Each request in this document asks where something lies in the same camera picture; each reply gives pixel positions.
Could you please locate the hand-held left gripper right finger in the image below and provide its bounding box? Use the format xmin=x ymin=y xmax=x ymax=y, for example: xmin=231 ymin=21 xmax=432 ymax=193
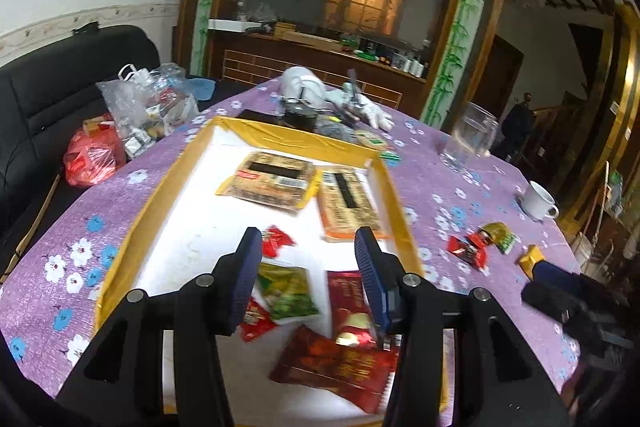
xmin=354 ymin=227 xmax=572 ymax=427

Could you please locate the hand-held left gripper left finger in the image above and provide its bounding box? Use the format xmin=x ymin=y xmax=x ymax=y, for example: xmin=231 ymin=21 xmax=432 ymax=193
xmin=57 ymin=228 xmax=263 ymax=427

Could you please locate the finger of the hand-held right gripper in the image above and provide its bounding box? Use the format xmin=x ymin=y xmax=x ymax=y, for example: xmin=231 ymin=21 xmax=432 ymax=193
xmin=520 ymin=281 xmax=589 ymax=324
xmin=531 ymin=260 xmax=602 ymax=291

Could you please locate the dark red long sachet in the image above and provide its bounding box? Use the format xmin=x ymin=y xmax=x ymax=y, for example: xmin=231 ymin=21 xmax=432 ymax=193
xmin=326 ymin=271 xmax=386 ymax=348

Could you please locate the green yellow snack packet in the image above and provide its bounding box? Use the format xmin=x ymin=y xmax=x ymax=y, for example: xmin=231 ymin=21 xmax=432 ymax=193
xmin=255 ymin=263 xmax=321 ymax=323

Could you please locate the red candy rabbit print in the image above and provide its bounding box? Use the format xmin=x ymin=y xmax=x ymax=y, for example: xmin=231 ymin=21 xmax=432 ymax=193
xmin=240 ymin=297 xmax=278 ymax=343

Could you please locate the red bow candy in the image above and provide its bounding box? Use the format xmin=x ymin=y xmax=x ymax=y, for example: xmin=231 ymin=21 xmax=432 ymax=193
xmin=262 ymin=226 xmax=296 ymax=258

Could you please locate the green gold snack packet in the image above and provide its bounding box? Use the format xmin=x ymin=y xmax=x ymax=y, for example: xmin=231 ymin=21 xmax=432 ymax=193
xmin=482 ymin=222 xmax=517 ymax=254

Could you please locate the large red black candy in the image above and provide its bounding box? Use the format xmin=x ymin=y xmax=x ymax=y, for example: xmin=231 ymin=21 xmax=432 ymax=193
xmin=446 ymin=234 xmax=488 ymax=270

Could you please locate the large red snack packet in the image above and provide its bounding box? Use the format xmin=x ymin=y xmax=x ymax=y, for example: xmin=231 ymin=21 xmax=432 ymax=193
xmin=270 ymin=324 xmax=401 ymax=413

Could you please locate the yellow-rimmed white tray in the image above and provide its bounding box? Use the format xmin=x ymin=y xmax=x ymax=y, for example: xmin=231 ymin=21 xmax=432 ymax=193
xmin=95 ymin=116 xmax=448 ymax=427

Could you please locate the white plastic bucket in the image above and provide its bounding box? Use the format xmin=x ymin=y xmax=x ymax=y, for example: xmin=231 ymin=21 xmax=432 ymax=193
xmin=572 ymin=234 xmax=606 ymax=273

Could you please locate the white ceramic cup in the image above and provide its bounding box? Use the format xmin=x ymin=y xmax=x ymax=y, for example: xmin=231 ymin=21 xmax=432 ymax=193
xmin=521 ymin=181 xmax=560 ymax=223

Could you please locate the beige packet orange edge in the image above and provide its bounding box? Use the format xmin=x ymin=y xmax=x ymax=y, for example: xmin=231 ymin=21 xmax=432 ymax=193
xmin=317 ymin=166 xmax=391 ymax=242

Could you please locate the beige packet yellow edge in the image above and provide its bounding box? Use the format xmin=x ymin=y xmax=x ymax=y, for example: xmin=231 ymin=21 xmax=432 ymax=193
xmin=216 ymin=152 xmax=317 ymax=212

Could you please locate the green striped cracker packet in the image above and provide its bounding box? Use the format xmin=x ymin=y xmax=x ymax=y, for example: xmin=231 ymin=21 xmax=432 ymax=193
xmin=355 ymin=131 xmax=401 ymax=165

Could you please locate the clear glass mug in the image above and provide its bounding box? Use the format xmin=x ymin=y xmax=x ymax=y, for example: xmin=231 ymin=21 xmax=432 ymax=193
xmin=440 ymin=102 xmax=500 ymax=174

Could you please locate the dark mesh bag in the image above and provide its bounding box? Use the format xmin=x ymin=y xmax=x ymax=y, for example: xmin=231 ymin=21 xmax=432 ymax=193
xmin=320 ymin=117 xmax=356 ymax=140

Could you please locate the small black pot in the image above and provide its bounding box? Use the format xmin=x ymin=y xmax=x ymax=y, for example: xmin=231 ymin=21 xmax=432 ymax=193
xmin=282 ymin=104 xmax=321 ymax=130

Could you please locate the gold framed partition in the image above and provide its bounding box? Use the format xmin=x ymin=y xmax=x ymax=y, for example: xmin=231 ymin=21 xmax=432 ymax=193
xmin=560 ymin=2 xmax=640 ymax=228

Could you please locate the red plastic bag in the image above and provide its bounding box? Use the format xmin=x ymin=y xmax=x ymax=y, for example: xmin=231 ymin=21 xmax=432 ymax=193
xmin=64 ymin=114 xmax=126 ymax=188

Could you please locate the blue cloth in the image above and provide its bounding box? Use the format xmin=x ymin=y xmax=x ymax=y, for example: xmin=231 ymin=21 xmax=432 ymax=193
xmin=187 ymin=77 xmax=216 ymax=100

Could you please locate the brown wooden door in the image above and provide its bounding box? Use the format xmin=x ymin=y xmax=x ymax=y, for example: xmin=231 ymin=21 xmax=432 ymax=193
xmin=487 ymin=34 xmax=525 ymax=110

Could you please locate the clear plastic bag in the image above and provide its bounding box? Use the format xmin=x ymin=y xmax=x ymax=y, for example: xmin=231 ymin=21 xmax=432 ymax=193
xmin=97 ymin=63 xmax=201 ymax=158

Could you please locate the wooden counter cabinet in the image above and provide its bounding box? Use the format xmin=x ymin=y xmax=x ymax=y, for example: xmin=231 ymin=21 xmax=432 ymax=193
xmin=207 ymin=27 xmax=428 ymax=112

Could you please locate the long white box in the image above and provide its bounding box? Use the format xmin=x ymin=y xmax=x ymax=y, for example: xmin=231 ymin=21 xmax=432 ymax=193
xmin=207 ymin=19 xmax=261 ymax=32

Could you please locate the black leather sofa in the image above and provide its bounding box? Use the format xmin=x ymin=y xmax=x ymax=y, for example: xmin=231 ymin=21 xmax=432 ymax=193
xmin=0 ymin=24 xmax=221 ymax=278

